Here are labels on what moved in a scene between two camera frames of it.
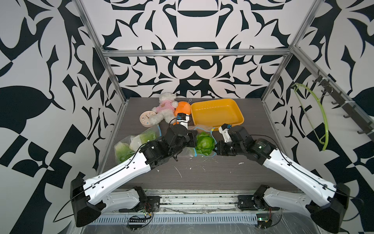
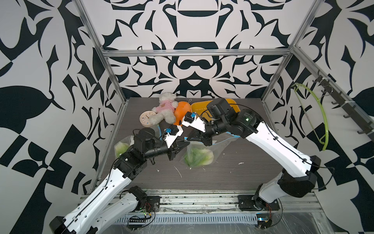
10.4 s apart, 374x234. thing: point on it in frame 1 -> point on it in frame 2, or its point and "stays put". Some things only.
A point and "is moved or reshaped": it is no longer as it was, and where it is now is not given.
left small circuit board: x=135 y=223 stays put
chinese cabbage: x=205 y=144 is moved or reshaped
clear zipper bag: x=128 y=145 stays put
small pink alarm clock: x=144 y=118 stays put
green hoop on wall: x=324 y=110 stays put
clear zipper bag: x=205 y=144 is moved or reshaped
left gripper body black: x=187 y=142 -> x=160 y=150
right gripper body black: x=230 y=148 -> x=215 y=126
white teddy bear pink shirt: x=165 y=109 stays put
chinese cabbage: x=123 y=151 stays put
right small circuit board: x=263 y=221 stays put
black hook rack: x=352 y=112 stays put
